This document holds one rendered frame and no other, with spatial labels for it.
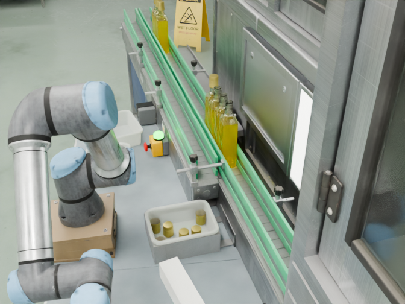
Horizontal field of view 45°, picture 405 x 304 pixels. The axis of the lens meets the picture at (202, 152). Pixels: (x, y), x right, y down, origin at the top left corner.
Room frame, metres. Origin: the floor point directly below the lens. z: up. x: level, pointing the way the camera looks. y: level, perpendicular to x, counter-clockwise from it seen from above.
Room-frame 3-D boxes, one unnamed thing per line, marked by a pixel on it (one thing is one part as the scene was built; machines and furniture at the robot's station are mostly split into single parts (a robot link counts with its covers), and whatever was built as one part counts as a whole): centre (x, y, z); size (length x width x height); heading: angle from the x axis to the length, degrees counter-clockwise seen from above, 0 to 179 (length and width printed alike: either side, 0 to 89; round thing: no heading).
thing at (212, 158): (2.23, 0.19, 0.93); 1.75 x 0.01 x 0.08; 16
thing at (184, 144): (2.21, 0.26, 0.93); 1.75 x 0.01 x 0.08; 16
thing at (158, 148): (1.74, 0.19, 0.79); 0.07 x 0.07 x 0.07; 16
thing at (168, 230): (1.21, 0.12, 0.79); 0.04 x 0.04 x 0.04
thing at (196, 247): (1.21, 0.04, 0.79); 0.27 x 0.17 x 0.08; 106
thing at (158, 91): (1.91, 0.22, 0.94); 0.07 x 0.04 x 0.13; 106
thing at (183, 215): (1.20, 0.07, 0.80); 0.22 x 0.17 x 0.09; 106
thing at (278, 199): (1.17, -0.25, 0.94); 0.07 x 0.04 x 0.13; 106
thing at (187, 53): (2.16, 0.00, 0.84); 0.95 x 0.09 x 0.11; 16
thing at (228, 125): (1.47, -0.09, 0.99); 0.06 x 0.06 x 0.21; 16
